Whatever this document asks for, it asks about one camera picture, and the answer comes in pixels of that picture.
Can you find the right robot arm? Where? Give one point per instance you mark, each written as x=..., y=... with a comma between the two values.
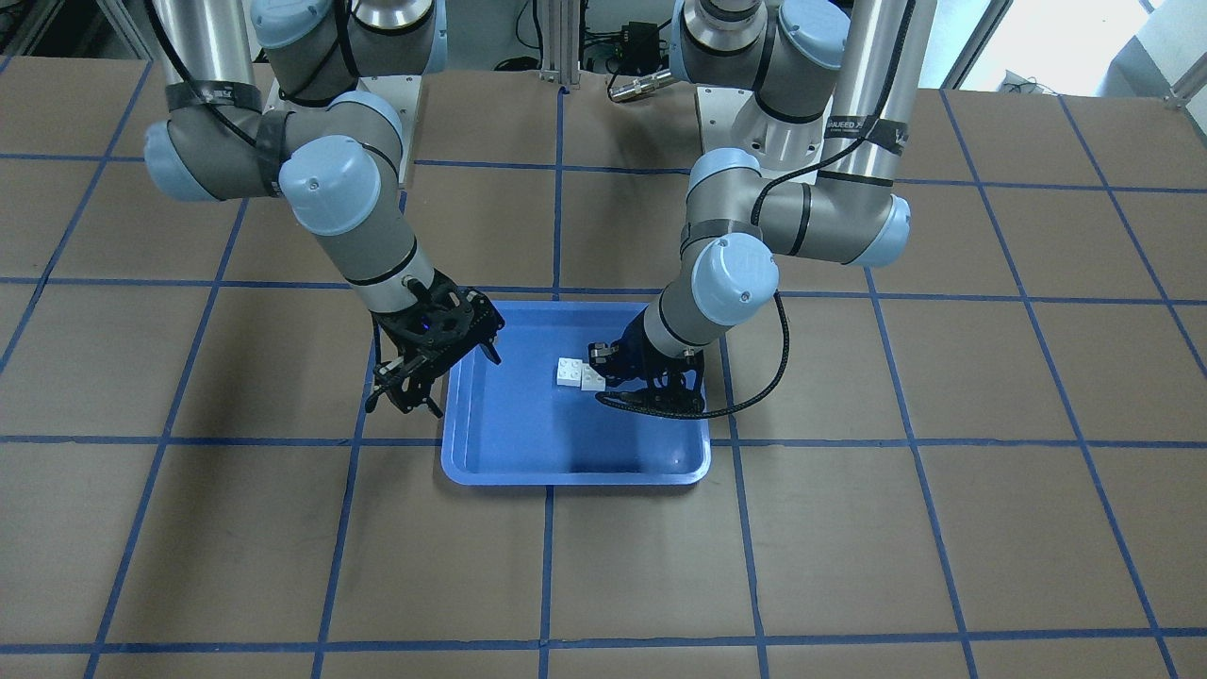
x=336, y=167

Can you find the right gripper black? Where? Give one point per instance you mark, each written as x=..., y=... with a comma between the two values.
x=400, y=341

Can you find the aluminium frame post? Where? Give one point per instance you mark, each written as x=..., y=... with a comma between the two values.
x=560, y=40

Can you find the white block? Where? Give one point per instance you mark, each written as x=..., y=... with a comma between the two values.
x=569, y=372
x=590, y=380

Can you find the blue plastic tray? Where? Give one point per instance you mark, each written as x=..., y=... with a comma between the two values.
x=511, y=424

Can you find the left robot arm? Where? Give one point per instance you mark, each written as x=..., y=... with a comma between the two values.
x=856, y=73

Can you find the black electronics box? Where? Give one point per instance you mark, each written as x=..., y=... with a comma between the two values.
x=638, y=49

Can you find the silver metal connector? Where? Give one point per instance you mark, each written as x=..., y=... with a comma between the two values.
x=641, y=86

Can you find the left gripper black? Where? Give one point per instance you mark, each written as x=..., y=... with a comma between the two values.
x=649, y=352

